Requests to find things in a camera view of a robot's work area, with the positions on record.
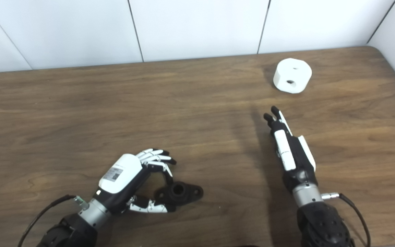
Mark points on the black and white right hand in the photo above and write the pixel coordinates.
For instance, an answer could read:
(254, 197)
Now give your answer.
(293, 154)

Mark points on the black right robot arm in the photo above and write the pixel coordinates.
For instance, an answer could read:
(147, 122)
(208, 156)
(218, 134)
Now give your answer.
(321, 223)

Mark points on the round white piece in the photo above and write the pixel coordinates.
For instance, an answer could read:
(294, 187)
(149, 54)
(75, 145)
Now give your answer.
(291, 73)

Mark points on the black and white left hand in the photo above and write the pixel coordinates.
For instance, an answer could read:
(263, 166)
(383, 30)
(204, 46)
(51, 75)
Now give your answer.
(122, 173)

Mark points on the black flanged holder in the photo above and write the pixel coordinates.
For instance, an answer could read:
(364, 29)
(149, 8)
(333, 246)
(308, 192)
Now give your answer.
(183, 192)

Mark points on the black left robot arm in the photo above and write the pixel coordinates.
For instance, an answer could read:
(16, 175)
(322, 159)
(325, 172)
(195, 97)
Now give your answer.
(74, 230)

